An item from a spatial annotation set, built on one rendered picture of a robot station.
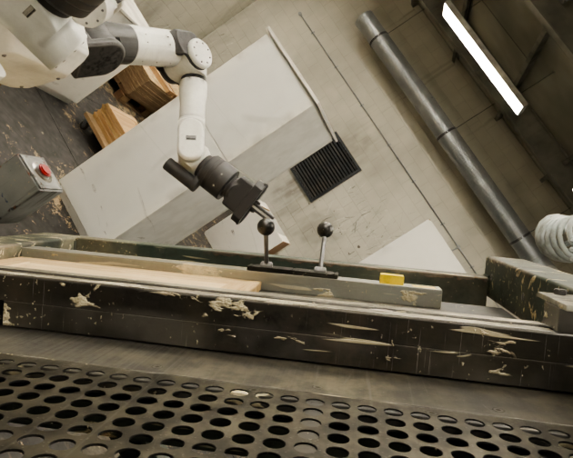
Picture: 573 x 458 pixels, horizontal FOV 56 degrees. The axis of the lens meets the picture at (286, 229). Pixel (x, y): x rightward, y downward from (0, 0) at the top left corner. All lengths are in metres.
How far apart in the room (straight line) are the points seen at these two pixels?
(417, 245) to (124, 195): 2.37
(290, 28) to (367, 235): 3.92
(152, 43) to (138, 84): 5.11
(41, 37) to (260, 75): 2.80
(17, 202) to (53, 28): 0.93
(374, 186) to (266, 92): 5.90
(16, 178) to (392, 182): 7.94
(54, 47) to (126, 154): 2.95
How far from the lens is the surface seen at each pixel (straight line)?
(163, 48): 1.40
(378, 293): 1.18
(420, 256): 4.62
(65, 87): 4.94
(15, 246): 1.38
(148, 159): 3.59
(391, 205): 9.10
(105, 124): 4.97
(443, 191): 9.15
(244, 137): 3.39
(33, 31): 0.74
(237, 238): 6.08
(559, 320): 0.72
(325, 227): 1.23
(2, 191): 1.64
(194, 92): 1.43
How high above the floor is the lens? 1.60
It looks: 7 degrees down
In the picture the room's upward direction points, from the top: 57 degrees clockwise
